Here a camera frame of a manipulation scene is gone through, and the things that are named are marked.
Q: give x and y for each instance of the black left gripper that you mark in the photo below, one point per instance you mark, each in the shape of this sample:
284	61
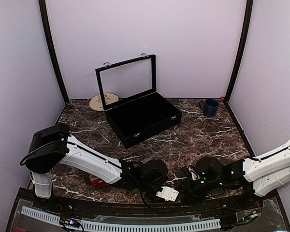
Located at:
152	197

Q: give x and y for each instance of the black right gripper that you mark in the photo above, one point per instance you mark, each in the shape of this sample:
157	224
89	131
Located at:
189	192

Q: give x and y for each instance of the red and white sock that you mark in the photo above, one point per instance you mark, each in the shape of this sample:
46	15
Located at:
98	182

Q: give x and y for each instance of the black compartment display box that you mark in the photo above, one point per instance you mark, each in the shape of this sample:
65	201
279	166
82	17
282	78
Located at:
134	109

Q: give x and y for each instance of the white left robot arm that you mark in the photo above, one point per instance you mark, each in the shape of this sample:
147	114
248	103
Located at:
55	144

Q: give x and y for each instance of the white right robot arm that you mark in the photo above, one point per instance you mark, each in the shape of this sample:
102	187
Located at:
255	175

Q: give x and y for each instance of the blue enamel mug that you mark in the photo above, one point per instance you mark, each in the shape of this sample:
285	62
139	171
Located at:
209	107

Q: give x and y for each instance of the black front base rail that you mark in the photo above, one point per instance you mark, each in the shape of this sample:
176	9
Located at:
69	206

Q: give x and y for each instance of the white slotted cable duct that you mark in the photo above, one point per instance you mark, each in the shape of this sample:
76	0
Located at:
123	224

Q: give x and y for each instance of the black right frame post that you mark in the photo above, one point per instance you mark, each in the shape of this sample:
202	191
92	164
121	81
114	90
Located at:
240	50

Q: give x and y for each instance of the black frame post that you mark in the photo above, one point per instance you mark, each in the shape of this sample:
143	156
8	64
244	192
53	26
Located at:
240	50
51	50

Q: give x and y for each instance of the black left frame post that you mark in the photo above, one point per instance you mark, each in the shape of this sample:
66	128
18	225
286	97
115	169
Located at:
51	50

